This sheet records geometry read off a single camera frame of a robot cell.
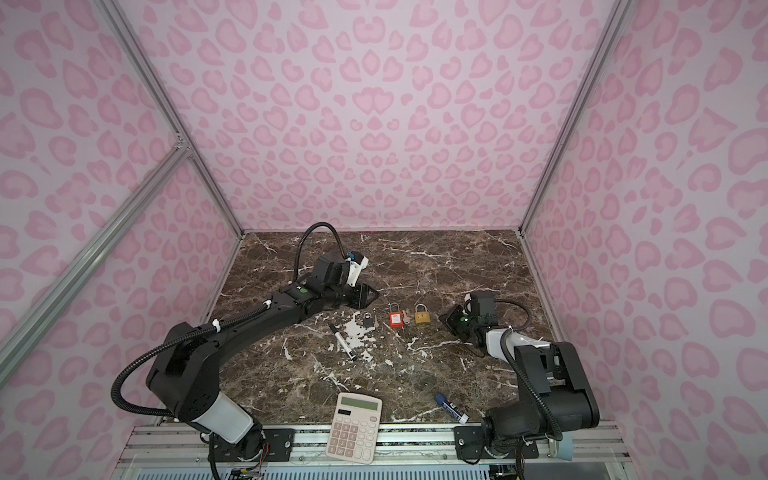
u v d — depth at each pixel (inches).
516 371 17.6
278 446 28.9
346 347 35.0
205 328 18.8
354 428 29.3
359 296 29.5
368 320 37.5
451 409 30.2
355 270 30.5
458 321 32.3
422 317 37.3
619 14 27.3
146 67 30.2
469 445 28.5
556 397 17.2
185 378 17.3
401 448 29.0
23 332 20.3
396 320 36.7
